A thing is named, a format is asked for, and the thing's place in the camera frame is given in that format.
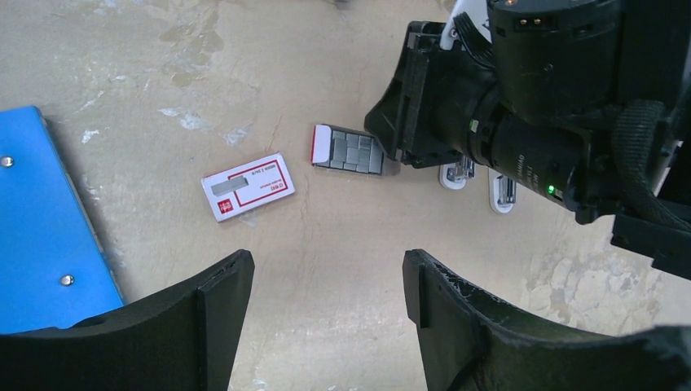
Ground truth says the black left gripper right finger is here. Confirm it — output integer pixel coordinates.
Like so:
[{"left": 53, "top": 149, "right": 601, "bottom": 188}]
[{"left": 403, "top": 249, "right": 690, "bottom": 390}]

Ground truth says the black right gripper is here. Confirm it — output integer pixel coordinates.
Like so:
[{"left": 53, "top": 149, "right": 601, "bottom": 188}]
[{"left": 364, "top": 20, "right": 501, "bottom": 169}]

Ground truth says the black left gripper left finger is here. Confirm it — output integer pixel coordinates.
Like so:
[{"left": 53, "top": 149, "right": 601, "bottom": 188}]
[{"left": 1, "top": 249, "right": 255, "bottom": 390}]

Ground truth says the red white staple box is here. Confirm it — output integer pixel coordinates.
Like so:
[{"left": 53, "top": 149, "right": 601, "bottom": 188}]
[{"left": 200, "top": 153, "right": 296, "bottom": 222}]

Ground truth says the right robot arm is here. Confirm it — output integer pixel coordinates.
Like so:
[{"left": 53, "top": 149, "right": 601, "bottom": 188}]
[{"left": 364, "top": 0, "right": 690, "bottom": 279}]

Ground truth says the blue plastic sheet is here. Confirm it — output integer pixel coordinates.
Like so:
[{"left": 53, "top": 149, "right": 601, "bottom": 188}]
[{"left": 1, "top": 106, "right": 123, "bottom": 334}]

